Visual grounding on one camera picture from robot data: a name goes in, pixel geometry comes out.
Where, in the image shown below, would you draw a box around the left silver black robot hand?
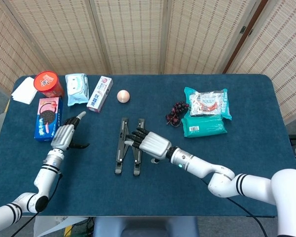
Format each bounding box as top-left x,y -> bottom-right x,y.
50,111 -> 90,151

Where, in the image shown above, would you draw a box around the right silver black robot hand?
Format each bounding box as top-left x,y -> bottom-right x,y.
124,128 -> 173,164

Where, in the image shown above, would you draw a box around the black folding laptop stand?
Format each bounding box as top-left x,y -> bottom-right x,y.
114,118 -> 146,176

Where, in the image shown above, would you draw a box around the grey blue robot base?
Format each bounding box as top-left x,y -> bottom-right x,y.
93,216 -> 199,237

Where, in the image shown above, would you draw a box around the blue Oreo cookie box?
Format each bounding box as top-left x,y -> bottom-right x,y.
34,96 -> 64,142

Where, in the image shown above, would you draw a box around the dark red grape bunch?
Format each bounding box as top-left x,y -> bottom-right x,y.
165,101 -> 190,128

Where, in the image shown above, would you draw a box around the light blue wipes pack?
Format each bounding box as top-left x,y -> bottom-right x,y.
65,73 -> 90,107

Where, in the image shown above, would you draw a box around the teal snack bag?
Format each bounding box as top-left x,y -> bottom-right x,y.
181,112 -> 228,138

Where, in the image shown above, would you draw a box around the white pink toothpaste box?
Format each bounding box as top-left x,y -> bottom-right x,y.
86,76 -> 113,114

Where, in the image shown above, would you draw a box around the red round snack tub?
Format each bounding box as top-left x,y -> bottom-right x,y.
34,71 -> 65,98

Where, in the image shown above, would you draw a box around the white paper napkins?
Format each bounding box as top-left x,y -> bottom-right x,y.
11,76 -> 38,105

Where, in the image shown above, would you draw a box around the pale pink ball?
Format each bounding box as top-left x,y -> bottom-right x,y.
117,90 -> 131,103

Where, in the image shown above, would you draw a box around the blue table mat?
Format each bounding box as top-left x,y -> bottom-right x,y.
0,74 -> 296,218

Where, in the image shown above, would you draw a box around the teal clear snack packet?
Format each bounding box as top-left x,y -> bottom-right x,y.
184,86 -> 232,121

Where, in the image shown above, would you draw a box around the bamboo folding screen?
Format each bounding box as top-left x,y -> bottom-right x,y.
0,0 -> 296,124

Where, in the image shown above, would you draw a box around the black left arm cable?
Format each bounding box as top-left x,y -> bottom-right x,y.
14,172 -> 64,237

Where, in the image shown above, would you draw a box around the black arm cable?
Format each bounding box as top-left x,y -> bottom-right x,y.
14,172 -> 64,237
199,177 -> 269,237

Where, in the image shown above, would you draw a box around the black floor cables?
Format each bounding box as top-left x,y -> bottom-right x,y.
75,217 -> 95,237

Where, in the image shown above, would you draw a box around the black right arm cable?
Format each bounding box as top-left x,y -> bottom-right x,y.
199,177 -> 269,237

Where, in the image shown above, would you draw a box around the brown wooden post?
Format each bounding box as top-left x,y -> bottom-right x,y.
223,0 -> 269,74

